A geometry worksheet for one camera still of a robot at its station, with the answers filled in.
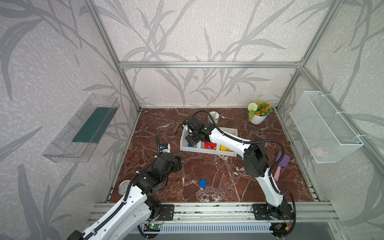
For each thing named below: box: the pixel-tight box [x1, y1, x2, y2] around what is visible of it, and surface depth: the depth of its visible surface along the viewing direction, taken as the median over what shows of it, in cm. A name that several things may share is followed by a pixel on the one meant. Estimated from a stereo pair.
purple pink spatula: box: [274, 151, 291, 182], surface depth 91 cm
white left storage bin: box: [180, 124, 200, 153], surface depth 95 cm
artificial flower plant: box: [247, 96, 272, 121], surface depth 104 cm
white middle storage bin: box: [198, 140, 219, 155], surface depth 94 cm
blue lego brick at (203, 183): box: [199, 178, 208, 189], surface depth 84 cm
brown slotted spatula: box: [172, 112, 189, 134], surface depth 118 cm
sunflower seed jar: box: [207, 111, 220, 126], surface depth 107 cm
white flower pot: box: [250, 113, 270, 125], surface depth 107 cm
